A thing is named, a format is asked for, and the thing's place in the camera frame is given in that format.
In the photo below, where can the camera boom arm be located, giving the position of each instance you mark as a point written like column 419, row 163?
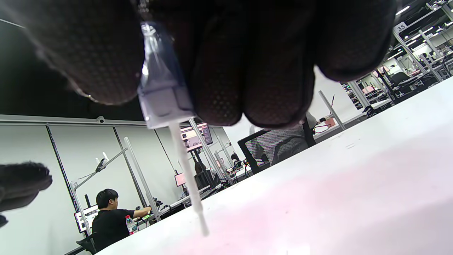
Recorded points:
column 101, row 164

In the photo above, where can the person's right hand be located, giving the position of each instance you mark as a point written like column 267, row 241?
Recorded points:
column 265, row 53

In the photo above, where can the thin grey metal post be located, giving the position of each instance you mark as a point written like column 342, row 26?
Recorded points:
column 331, row 109

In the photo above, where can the small pink-screen monitor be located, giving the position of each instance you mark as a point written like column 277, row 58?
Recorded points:
column 180, row 179

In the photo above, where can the white numbered sign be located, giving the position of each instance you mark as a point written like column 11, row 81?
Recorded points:
column 400, row 27

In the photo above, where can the clear water bottle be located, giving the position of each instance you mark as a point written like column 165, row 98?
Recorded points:
column 131, row 226

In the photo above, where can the person's left hand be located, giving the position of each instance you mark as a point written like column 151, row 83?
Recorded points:
column 21, row 184

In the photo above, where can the security dome camera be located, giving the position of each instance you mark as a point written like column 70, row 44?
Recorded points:
column 100, row 119

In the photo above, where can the desk monitor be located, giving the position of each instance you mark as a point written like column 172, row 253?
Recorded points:
column 85, row 217

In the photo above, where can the large raised monitor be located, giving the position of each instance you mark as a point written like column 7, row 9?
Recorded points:
column 196, row 136

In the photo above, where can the black mesh office chair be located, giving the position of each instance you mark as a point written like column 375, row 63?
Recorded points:
column 247, row 156

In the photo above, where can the clear correction fluid brush cap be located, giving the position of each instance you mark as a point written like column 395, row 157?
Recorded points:
column 162, row 92

